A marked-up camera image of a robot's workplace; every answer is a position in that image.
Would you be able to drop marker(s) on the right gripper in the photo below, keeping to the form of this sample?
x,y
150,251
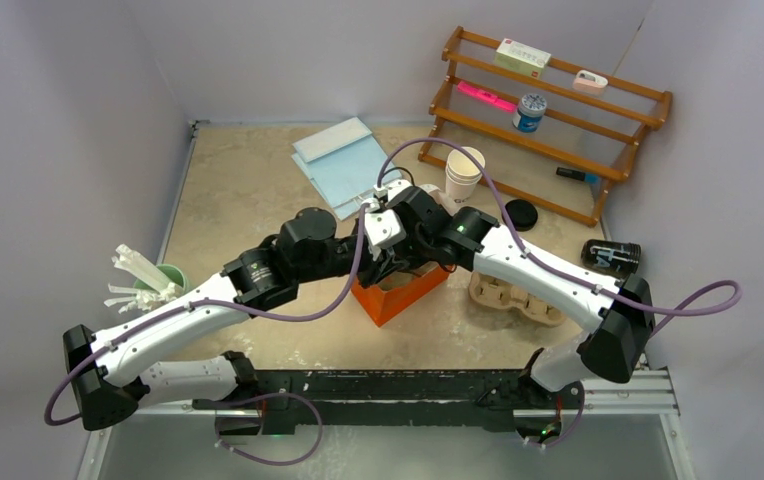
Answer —
x,y
420,259

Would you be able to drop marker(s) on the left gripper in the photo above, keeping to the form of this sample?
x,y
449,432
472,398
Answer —
x,y
374,271

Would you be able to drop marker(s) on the orange paper bag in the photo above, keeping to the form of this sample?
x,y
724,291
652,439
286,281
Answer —
x,y
398,292

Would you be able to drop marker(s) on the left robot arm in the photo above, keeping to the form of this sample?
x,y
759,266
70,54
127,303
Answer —
x,y
116,371

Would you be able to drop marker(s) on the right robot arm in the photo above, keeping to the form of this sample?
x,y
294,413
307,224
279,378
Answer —
x,y
613,335

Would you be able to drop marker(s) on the white cup lid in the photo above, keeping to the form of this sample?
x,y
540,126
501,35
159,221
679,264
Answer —
x,y
433,191

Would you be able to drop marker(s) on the stacked white paper cups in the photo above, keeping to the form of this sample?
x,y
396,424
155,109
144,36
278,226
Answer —
x,y
462,173

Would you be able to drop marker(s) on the black cup lid rear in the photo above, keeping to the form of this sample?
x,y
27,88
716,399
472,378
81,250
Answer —
x,y
523,214

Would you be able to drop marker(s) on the light blue paper bag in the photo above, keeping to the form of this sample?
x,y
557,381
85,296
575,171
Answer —
x,y
342,162

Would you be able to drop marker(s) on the black blue marker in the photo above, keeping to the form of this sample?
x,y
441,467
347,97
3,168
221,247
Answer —
x,y
577,175

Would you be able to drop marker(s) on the pink highlighter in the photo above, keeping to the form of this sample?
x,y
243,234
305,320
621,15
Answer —
x,y
485,97

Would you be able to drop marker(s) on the wooden shelf rack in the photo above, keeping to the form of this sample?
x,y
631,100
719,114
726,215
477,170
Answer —
x,y
608,176

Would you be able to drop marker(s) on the blue white round tin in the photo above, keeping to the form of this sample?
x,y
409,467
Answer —
x,y
529,112

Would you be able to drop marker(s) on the black paper cup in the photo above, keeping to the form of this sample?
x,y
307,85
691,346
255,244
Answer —
x,y
618,259

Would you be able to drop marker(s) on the green straw holder cup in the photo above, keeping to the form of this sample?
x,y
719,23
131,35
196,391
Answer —
x,y
173,273

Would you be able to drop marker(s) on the white green box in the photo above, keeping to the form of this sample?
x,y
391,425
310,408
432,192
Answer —
x,y
521,58

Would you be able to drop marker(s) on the pink white tape dispenser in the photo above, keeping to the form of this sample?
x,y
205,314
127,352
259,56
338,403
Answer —
x,y
590,83

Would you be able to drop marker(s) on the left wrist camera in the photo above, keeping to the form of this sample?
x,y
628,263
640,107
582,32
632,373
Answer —
x,y
382,230

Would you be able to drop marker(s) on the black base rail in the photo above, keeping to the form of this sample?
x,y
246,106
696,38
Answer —
x,y
495,400

